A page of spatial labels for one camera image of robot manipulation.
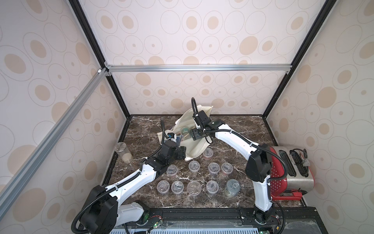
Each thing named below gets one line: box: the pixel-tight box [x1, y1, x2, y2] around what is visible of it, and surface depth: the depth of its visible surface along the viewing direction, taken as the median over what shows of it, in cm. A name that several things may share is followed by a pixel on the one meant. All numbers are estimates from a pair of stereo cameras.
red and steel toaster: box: [270, 146, 315, 201], surface depth 73 cm
